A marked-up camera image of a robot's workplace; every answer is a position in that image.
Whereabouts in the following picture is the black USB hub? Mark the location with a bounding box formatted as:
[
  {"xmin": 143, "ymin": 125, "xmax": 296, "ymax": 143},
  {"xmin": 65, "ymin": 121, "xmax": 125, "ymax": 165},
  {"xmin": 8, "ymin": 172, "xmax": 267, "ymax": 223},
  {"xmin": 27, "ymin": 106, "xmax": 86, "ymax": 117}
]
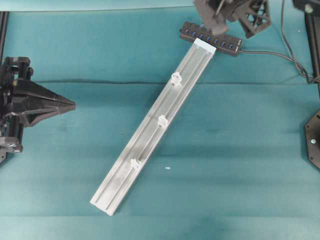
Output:
[{"xmin": 179, "ymin": 21, "xmax": 243, "ymax": 57}]

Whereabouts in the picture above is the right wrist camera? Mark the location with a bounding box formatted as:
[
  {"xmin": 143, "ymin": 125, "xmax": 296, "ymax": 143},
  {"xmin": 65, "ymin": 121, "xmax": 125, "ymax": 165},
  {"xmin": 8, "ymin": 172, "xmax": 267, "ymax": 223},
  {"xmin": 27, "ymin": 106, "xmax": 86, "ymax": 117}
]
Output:
[{"xmin": 193, "ymin": 0, "xmax": 228, "ymax": 36}]

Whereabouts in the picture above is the white middle ring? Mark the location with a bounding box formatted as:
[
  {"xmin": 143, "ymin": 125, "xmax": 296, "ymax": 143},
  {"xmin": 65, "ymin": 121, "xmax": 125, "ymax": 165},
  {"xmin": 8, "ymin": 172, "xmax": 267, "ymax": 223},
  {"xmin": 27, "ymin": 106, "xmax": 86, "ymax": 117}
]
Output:
[{"xmin": 157, "ymin": 113, "xmax": 168, "ymax": 128}]

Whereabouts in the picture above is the white ring far end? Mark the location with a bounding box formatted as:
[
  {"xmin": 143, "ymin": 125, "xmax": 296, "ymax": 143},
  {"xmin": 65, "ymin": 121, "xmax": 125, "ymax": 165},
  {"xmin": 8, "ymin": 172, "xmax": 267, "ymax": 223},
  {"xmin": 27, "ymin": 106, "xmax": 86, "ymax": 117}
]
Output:
[{"xmin": 129, "ymin": 157, "xmax": 141, "ymax": 170}]

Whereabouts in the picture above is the silver aluminium rail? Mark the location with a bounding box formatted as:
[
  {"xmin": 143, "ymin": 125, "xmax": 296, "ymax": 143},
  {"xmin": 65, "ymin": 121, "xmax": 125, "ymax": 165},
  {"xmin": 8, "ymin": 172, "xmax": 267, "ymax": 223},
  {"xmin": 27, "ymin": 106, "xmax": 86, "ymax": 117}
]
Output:
[{"xmin": 90, "ymin": 38, "xmax": 217, "ymax": 216}]

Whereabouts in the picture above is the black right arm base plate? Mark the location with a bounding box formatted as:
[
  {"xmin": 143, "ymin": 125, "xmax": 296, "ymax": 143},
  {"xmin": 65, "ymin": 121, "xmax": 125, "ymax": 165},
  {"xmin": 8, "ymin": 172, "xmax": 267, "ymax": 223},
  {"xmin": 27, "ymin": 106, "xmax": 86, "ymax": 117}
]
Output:
[{"xmin": 304, "ymin": 110, "xmax": 320, "ymax": 170}]

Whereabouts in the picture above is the black USB cable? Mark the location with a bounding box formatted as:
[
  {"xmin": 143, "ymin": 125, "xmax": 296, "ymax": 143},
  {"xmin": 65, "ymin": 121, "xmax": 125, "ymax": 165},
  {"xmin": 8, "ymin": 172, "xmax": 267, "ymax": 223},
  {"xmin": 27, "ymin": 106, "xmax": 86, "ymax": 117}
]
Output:
[{"xmin": 239, "ymin": 0, "xmax": 320, "ymax": 85}]

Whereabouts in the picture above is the white ring near hub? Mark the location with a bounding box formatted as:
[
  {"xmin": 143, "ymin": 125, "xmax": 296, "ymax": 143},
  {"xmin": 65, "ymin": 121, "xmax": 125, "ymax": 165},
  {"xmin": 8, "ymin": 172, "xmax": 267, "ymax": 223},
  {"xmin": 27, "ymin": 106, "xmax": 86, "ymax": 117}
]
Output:
[{"xmin": 170, "ymin": 71, "xmax": 183, "ymax": 87}]

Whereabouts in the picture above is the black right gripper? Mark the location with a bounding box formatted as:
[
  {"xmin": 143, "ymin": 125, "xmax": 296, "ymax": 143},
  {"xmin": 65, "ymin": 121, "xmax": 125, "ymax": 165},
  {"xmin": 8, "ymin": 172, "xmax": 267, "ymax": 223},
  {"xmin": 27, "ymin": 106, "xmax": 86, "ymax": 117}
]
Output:
[{"xmin": 227, "ymin": 0, "xmax": 272, "ymax": 38}]

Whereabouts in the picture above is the teal table cloth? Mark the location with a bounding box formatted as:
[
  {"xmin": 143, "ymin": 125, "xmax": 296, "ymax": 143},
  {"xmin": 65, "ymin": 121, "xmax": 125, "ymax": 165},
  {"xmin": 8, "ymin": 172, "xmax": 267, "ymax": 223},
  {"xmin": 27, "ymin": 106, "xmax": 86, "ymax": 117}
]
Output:
[{"xmin": 0, "ymin": 0, "xmax": 320, "ymax": 240}]

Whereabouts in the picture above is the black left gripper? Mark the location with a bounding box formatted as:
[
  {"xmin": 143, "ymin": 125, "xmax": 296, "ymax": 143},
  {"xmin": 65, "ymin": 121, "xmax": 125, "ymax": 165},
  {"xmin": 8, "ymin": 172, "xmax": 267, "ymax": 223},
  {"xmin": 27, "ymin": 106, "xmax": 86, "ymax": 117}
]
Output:
[{"xmin": 0, "ymin": 56, "xmax": 76, "ymax": 154}]

